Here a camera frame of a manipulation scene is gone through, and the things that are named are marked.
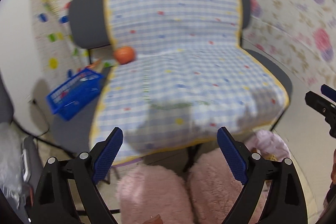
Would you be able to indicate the pink fluffy slipper right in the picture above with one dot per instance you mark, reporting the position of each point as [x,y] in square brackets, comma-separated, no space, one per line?
[212,187]

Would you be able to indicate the pink fluffy slipper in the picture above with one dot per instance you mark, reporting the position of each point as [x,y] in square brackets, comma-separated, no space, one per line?
[153,194]
[212,187]

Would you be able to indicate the orange book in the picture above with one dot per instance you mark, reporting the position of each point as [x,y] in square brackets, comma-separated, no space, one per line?
[95,66]

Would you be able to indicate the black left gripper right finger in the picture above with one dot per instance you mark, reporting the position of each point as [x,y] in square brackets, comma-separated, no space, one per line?
[285,202]

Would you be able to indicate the person's right hand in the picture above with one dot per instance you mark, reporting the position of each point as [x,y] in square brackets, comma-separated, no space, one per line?
[331,192]

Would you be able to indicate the red apple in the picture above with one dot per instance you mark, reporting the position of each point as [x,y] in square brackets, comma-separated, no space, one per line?
[124,55]

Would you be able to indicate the white power adapter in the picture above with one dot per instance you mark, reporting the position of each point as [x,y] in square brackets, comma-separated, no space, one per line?
[26,174]

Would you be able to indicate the pink fluffy slipper left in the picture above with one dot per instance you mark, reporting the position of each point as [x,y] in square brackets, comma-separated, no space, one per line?
[153,194]

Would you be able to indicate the pink trash bag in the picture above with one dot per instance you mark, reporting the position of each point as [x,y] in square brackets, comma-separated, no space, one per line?
[268,144]

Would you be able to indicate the blue plastic basket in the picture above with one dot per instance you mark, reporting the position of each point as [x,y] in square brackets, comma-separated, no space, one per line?
[72,96]

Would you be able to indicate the floral pattern sheet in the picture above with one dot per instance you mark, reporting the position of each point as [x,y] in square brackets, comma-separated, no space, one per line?
[299,34]

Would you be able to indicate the blue checkered cloth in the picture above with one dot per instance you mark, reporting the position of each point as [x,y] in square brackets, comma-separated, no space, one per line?
[190,77]

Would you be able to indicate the clear plastic bag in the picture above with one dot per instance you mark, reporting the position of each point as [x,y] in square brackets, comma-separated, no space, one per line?
[11,166]

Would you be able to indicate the grey chair right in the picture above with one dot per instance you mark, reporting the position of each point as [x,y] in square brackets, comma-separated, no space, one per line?
[274,69]

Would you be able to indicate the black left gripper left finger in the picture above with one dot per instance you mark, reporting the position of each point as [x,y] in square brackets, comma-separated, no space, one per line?
[53,202]

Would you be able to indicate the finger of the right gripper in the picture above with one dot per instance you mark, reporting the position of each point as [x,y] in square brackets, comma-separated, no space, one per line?
[328,92]
[320,104]

